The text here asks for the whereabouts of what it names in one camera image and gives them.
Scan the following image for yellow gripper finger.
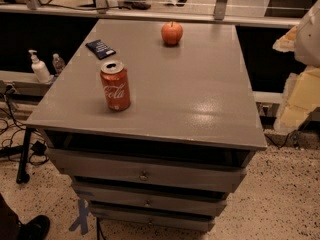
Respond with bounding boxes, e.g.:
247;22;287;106
273;67;320;133
272;26;297;52

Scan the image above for red coke can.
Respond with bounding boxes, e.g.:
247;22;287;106
100;60;131;111

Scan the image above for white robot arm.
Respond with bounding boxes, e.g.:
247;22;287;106
273;0;320;133

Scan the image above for red apple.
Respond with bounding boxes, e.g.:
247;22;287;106
161;21;183;45

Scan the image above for top drawer with knob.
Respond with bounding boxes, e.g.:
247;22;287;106
47;148;246;193

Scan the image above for drawer with knob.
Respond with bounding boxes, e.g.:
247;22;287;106
90;205;214;232
47;148;246;193
72;182;226;217

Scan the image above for grey drawer cabinet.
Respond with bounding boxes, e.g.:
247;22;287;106
28;20;266;220

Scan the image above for dark blue snack bag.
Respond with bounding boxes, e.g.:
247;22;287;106
85;39;116;60

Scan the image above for middle drawer with knob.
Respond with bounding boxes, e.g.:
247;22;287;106
72;182;226;217

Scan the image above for bottom drawer with knob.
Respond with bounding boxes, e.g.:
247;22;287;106
90;205;214;232

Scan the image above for clear plastic water bottle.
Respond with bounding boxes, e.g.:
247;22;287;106
52;53;65;74

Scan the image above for white pump dispenser bottle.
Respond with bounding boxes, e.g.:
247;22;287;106
29;50;51;83

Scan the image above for blue tape mark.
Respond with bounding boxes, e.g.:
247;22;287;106
68;197;96;236

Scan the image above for black table leg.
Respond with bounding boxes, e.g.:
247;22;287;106
16;128;33;184

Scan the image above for black shoe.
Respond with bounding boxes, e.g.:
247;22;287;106
17;215;50;240

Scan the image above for metal railing frame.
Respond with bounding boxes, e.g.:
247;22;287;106
0;0;301;28

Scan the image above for black floor cables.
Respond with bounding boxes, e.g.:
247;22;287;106
0;83;50;167

